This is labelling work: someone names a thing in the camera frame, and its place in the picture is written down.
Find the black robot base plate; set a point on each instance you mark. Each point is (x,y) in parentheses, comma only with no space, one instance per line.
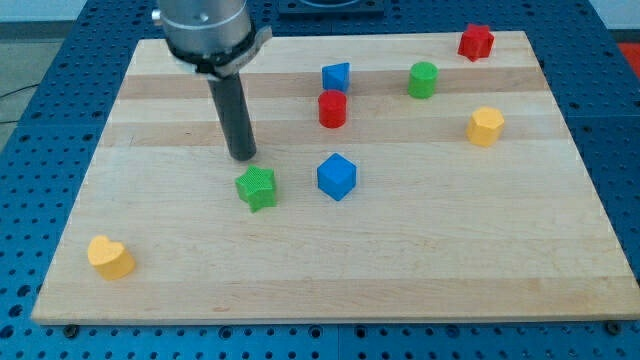
(330,7)

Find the green cylinder block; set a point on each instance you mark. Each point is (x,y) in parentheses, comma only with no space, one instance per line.
(422,80)

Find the wooden board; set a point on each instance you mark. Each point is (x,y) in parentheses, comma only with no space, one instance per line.
(437,229)

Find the red cylinder block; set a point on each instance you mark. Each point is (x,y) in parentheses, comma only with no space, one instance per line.
(332,108)

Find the green star block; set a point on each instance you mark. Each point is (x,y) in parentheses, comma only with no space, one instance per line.
(257,187)

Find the yellow hexagon block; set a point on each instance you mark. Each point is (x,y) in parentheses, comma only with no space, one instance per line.
(485,126)

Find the blue triangle block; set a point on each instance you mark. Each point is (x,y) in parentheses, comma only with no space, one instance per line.
(336,77)

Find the blue cube block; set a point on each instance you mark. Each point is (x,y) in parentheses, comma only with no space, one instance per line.
(337,176)

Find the red star block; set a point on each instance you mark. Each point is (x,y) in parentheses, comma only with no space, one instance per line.
(476,42)

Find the yellow heart block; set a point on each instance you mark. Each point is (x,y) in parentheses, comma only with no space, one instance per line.
(110,259)

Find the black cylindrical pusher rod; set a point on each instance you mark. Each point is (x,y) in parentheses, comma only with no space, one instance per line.
(230,103)

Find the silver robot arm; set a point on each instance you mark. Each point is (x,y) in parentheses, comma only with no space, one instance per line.
(217,38)

